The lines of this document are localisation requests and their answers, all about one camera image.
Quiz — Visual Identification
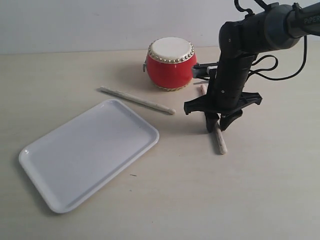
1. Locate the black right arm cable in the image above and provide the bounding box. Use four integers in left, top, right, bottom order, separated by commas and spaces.
234, 0, 308, 81

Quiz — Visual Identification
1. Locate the white drumstick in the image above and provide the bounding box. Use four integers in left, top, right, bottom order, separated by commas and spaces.
200, 84, 228, 155
98, 86, 176, 115

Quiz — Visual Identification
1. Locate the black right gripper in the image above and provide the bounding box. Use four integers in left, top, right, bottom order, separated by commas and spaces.
183, 54, 262, 133

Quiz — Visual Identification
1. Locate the small red drum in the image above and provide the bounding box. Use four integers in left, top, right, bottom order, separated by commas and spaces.
142, 36, 197, 91

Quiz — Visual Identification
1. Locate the white plastic tray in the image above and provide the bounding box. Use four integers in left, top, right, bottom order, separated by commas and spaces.
18, 99, 160, 214

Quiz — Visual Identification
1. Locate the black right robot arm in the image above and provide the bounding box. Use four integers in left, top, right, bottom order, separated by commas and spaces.
184, 0, 320, 132

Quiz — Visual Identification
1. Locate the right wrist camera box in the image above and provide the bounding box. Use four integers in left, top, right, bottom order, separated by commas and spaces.
191, 62, 218, 79

